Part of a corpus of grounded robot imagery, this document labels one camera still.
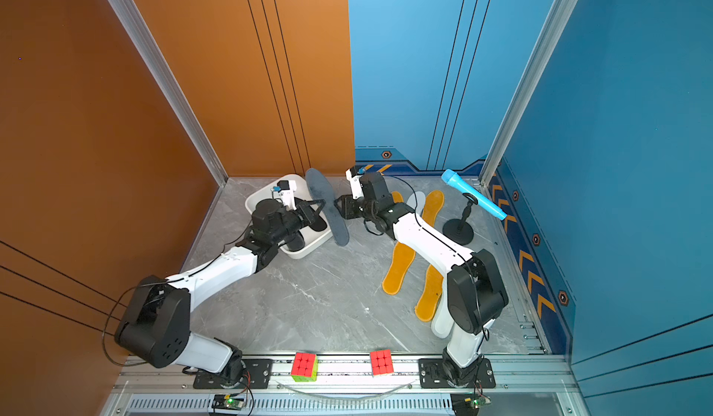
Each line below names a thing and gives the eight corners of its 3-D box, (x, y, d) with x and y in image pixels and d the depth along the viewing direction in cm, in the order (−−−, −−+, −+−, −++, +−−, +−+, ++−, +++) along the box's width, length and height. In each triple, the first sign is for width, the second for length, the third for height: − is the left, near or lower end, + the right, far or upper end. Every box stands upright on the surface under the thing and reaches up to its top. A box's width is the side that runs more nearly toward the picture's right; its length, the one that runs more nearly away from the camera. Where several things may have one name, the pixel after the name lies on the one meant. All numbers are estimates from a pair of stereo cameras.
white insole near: (429, 333, 82) (430, 331, 80) (439, 291, 90) (441, 289, 88) (448, 342, 80) (450, 340, 79) (458, 298, 88) (459, 296, 87)
